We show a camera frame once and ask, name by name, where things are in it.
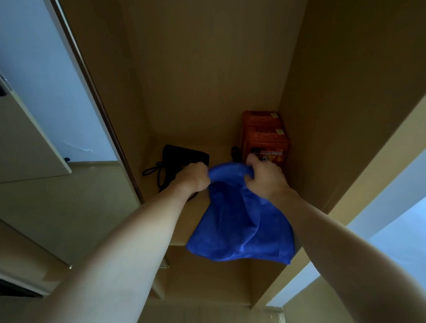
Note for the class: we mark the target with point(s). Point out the person's right hand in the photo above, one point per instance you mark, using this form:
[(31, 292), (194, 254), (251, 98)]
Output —
[(269, 181)]

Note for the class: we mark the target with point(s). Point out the person's left hand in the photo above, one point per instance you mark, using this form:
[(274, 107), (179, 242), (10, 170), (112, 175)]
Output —
[(194, 175)]

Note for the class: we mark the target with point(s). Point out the blue microfibre cloth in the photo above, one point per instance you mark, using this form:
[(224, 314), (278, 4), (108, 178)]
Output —
[(232, 224)]

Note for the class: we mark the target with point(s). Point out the light wooden wardrobe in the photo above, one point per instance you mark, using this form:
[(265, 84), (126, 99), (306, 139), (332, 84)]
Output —
[(212, 56)]

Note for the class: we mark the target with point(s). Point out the tall mirror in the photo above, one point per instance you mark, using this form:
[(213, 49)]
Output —
[(45, 88)]

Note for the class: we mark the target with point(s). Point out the person's left forearm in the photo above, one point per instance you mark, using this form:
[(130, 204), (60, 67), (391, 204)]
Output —
[(108, 278)]

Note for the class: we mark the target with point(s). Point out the person's right forearm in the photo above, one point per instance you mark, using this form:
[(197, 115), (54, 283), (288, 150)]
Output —
[(353, 259)]

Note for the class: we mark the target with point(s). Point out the white bed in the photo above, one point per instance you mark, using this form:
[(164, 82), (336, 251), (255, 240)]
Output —
[(422, 253)]

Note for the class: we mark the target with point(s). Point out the black framed glass door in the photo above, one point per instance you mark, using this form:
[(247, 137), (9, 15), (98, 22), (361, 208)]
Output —
[(6, 288)]

